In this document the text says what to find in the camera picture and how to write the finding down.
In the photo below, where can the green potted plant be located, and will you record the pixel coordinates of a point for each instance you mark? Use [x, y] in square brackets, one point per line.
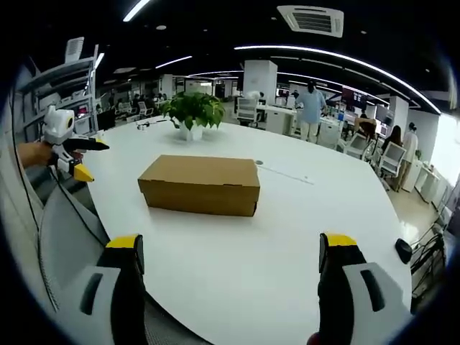
[194, 108]

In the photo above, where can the white plant pot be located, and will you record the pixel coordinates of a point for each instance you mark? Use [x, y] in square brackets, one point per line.
[191, 131]

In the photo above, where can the person's right hand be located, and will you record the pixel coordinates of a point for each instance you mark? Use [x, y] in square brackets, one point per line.
[315, 338]

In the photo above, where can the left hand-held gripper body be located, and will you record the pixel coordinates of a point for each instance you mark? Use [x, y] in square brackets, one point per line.
[59, 134]

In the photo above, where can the ceiling air conditioner vent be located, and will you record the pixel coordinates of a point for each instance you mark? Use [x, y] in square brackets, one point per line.
[311, 21]

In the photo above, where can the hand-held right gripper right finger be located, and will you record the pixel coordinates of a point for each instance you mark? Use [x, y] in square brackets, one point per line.
[355, 294]

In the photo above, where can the grey office chair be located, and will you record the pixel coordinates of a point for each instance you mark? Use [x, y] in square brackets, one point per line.
[68, 237]

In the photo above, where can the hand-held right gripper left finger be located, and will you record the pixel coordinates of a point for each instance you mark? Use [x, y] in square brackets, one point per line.
[108, 294]

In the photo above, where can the black computer mouse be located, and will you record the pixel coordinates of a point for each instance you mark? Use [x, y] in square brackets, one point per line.
[404, 250]

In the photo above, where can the grey metal shelf rack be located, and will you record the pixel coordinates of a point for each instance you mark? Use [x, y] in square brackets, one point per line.
[64, 93]

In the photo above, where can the person's left hand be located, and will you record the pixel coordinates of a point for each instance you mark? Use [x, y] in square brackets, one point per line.
[34, 154]

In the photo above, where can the brown cardboard shoe box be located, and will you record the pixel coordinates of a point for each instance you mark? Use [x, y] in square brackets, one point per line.
[201, 185]

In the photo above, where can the white mesh office chair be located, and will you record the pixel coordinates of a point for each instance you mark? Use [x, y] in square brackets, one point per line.
[392, 160]
[355, 143]

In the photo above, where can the small device on table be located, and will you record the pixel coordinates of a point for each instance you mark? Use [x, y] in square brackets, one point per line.
[147, 124]

